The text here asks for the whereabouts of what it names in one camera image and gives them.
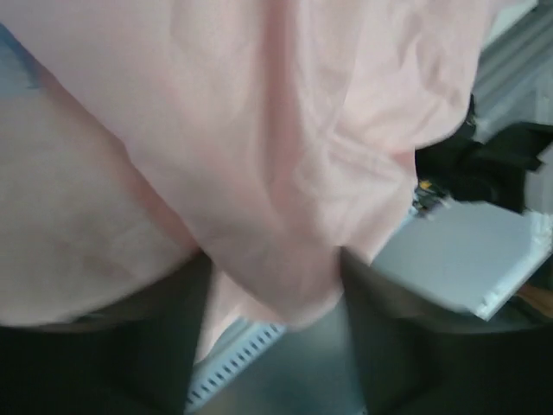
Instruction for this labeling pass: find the white slotted cable duct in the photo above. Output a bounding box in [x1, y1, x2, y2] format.
[184, 319, 286, 414]

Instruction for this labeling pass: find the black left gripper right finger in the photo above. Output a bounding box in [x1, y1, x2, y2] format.
[340, 249, 552, 414]

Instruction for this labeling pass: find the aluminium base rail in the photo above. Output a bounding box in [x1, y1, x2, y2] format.
[474, 6, 552, 142]

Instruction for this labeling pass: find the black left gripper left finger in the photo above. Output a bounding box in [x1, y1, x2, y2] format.
[1, 252, 213, 414]

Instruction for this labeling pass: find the shiny metal front plate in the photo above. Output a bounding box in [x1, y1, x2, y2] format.
[185, 189, 553, 415]

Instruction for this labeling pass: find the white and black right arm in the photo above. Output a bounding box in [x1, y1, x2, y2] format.
[413, 99, 552, 215]

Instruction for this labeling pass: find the blue and pink printed pillowcase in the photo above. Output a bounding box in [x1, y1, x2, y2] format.
[1, 1, 505, 339]

